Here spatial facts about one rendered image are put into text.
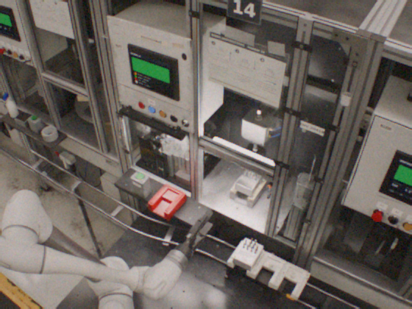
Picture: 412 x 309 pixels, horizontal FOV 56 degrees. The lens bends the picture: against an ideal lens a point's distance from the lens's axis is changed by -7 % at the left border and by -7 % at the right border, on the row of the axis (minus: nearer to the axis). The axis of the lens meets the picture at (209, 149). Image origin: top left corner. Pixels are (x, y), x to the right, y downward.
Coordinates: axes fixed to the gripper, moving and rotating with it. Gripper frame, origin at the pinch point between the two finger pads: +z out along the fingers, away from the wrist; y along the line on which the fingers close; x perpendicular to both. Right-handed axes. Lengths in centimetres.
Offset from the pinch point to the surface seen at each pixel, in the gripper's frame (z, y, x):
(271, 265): 8.6, -23.3, -29.5
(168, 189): 16.9, -16.8, 34.0
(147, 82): 18, 46, 41
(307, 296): 14, -44, -51
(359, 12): 42, 89, -32
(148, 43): 21, 63, 41
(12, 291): -59, -111, 124
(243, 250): 6.8, -19.4, -15.4
